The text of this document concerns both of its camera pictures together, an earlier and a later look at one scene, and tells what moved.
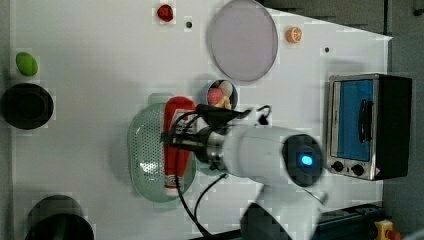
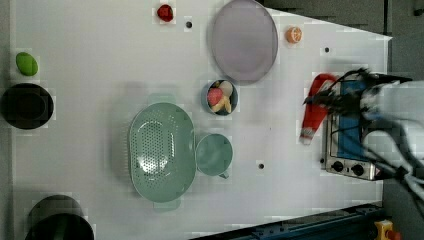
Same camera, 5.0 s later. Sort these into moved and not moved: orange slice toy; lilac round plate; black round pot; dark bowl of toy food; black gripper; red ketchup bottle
Moved: black gripper; red ketchup bottle
Not moved: orange slice toy; black round pot; lilac round plate; dark bowl of toy food
